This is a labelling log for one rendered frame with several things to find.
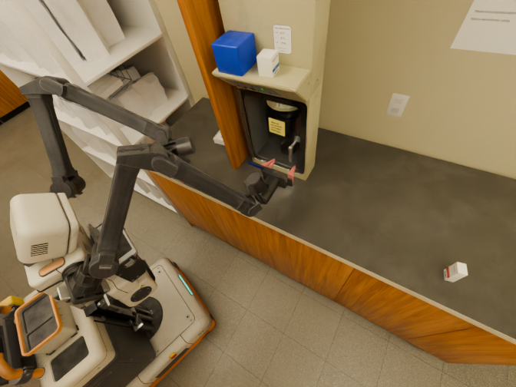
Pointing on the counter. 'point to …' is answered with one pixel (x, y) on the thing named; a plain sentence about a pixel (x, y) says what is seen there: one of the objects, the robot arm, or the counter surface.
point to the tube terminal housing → (311, 24)
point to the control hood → (281, 81)
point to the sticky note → (276, 127)
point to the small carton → (268, 62)
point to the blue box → (235, 52)
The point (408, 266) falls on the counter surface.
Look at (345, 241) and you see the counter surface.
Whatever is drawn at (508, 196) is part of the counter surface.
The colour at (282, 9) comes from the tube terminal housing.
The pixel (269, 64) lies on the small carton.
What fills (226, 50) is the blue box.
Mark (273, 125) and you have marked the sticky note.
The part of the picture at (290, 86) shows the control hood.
